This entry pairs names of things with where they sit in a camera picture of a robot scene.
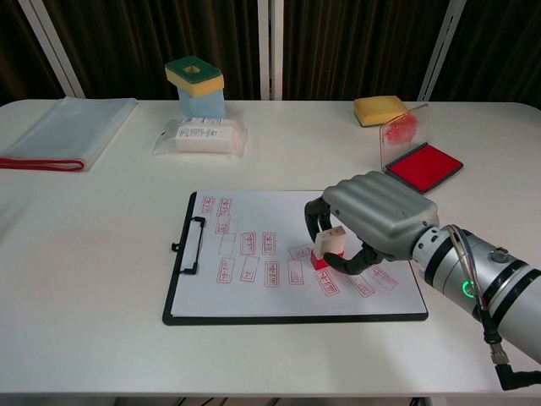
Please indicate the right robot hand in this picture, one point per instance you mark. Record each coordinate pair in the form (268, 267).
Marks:
(380, 211)

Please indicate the small red stamp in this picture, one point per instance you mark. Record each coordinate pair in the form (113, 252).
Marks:
(329, 243)

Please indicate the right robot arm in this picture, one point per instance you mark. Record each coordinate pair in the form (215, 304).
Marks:
(507, 287)

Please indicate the black clipboard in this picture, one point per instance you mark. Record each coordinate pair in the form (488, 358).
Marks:
(192, 245)

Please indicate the red ink pad clear lid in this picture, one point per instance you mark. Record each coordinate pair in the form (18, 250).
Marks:
(424, 167)

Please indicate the plain yellow sponge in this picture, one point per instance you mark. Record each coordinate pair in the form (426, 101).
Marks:
(378, 110)

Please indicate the white paper with red stamps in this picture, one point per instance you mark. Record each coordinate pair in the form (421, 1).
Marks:
(262, 211)

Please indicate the clear packet of white tissues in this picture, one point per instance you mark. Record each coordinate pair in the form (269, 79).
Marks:
(200, 137)

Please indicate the green topped yellow sponge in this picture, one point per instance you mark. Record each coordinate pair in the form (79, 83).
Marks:
(192, 74)

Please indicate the dark pleated curtain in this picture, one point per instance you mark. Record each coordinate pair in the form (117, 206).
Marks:
(169, 29)

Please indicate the clear zip pouch red zipper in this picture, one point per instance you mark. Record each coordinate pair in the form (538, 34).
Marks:
(67, 127)

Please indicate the white frame post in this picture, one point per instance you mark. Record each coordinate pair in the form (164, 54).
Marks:
(270, 51)
(439, 51)
(55, 51)

